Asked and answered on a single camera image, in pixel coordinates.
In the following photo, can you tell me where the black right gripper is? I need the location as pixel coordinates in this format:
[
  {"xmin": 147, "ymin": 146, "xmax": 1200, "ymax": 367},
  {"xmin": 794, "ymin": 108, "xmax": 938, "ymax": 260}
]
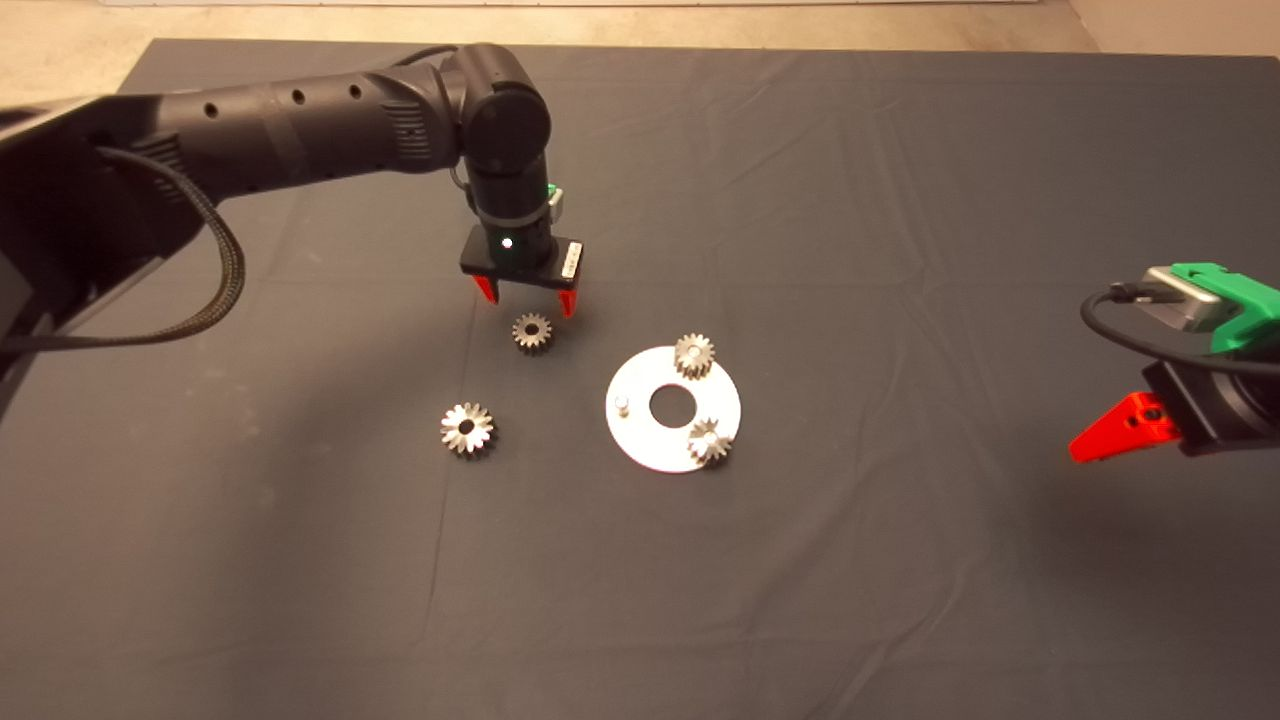
[{"xmin": 1068, "ymin": 350, "xmax": 1280, "ymax": 464}]

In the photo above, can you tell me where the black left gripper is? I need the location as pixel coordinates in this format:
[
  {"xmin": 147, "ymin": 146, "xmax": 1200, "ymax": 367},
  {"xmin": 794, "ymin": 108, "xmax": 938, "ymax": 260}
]
[{"xmin": 460, "ymin": 212, "xmax": 584, "ymax": 320}]

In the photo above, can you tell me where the large steel gear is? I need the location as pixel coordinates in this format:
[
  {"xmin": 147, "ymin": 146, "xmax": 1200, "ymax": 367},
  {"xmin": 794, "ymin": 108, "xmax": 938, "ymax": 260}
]
[{"xmin": 441, "ymin": 402, "xmax": 498, "ymax": 459}]

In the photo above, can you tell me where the round metal plate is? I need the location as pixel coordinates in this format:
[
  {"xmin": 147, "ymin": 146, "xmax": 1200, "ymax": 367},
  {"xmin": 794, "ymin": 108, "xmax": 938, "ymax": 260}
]
[{"xmin": 605, "ymin": 345, "xmax": 744, "ymax": 474}]

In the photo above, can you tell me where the dark grey table cloth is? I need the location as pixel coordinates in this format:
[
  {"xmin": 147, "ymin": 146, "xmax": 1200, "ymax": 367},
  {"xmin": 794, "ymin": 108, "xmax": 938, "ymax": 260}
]
[{"xmin": 0, "ymin": 37, "xmax": 1280, "ymax": 720}]

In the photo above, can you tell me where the black right camera cable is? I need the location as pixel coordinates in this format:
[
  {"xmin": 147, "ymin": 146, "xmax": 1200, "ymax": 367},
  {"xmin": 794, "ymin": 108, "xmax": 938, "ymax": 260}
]
[{"xmin": 1079, "ymin": 282, "xmax": 1280, "ymax": 379}]

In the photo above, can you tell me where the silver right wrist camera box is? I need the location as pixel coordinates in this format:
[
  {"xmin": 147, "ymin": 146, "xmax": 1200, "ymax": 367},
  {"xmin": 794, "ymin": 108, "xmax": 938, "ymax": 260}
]
[{"xmin": 1145, "ymin": 265, "xmax": 1233, "ymax": 331}]

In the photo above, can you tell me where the green right camera mount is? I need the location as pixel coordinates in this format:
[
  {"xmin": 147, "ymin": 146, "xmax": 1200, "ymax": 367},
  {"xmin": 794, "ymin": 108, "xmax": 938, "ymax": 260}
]
[{"xmin": 1170, "ymin": 262, "xmax": 1280, "ymax": 353}]

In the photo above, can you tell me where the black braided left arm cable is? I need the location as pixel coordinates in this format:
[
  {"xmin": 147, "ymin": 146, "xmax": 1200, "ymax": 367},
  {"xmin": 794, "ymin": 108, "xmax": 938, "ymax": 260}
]
[{"xmin": 0, "ymin": 147, "xmax": 247, "ymax": 353}]

